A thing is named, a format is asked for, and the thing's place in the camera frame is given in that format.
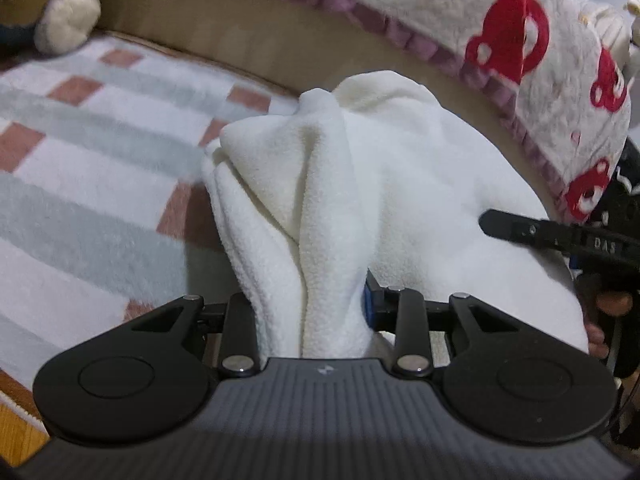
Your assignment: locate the cream fleece zip jacket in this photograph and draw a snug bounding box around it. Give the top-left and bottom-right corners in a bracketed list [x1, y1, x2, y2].
[203, 72, 588, 359]

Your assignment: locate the person's right hand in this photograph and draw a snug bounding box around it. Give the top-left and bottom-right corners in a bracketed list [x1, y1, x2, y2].
[582, 292, 632, 360]

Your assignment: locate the checkered floor rug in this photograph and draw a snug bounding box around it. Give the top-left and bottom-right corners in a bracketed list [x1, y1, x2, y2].
[1, 36, 297, 420]

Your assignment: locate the grey bunny plush toy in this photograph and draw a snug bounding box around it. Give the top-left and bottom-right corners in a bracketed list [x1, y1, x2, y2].
[1, 0, 101, 58]

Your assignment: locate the beige bed base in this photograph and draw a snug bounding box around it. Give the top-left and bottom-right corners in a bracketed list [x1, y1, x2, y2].
[100, 0, 560, 216]

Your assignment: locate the white quilt with red bears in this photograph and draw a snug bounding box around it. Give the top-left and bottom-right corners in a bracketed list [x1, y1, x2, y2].
[355, 0, 636, 226]

